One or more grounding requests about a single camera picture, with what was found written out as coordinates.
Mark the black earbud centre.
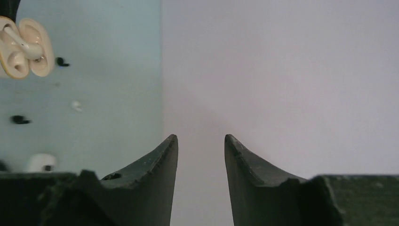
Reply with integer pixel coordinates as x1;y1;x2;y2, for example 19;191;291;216
10;115;31;125

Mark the beige earbud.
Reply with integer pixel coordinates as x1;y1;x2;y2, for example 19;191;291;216
3;26;43;62

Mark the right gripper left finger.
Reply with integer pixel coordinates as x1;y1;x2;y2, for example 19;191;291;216
0;134;178;226

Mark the black earbud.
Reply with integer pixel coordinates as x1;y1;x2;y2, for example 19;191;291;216
10;115;31;125
56;57;70;67

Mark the beige earbud charging case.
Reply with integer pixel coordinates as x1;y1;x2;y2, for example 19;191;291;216
0;16;55;80

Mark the black earbud far left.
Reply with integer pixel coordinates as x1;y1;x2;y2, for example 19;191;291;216
56;57;70;67

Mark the white earbud charging case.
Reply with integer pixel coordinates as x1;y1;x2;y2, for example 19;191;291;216
26;153;57;173

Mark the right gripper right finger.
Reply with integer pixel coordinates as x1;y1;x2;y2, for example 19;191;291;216
224;134;399;226

